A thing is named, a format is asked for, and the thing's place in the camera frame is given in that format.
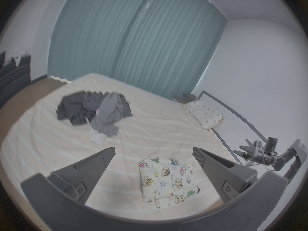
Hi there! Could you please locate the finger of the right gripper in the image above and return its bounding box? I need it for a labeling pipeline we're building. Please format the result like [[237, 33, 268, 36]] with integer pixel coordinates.
[[239, 145, 256, 154], [233, 149, 250, 160]]

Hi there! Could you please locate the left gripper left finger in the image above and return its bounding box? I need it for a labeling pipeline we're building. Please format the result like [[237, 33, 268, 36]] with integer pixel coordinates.
[[47, 147, 116, 205]]

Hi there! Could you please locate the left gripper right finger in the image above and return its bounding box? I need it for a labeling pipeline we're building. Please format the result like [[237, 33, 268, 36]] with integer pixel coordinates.
[[192, 147, 258, 204]]

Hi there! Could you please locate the pile of clothes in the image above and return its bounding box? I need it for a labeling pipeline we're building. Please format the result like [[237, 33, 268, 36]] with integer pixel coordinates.
[[56, 91, 133, 144]]

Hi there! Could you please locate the white printed pillow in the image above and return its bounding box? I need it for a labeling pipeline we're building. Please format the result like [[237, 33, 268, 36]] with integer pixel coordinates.
[[185, 101, 226, 131]]

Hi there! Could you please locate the white printed pyjama top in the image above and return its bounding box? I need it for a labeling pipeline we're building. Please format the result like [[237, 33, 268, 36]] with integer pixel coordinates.
[[139, 157, 201, 209]]

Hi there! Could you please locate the brown bedside table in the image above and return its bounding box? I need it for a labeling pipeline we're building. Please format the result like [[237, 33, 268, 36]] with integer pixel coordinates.
[[173, 92, 197, 104]]

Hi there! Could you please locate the bed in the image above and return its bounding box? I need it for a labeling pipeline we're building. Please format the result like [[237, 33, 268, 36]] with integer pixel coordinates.
[[0, 72, 269, 219]]

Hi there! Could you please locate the dark chest of drawers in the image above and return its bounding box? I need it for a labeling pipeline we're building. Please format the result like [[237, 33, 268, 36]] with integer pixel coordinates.
[[0, 51, 32, 108]]

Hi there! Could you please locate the white cloth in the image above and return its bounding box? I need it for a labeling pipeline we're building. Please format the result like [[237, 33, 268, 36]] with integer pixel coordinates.
[[6, 51, 27, 66]]

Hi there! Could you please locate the blue-green curtain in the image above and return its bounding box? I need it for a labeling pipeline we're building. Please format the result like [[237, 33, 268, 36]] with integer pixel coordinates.
[[47, 0, 228, 100]]

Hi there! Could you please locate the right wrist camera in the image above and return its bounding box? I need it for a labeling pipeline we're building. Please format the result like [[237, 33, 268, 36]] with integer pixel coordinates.
[[266, 137, 279, 152]]

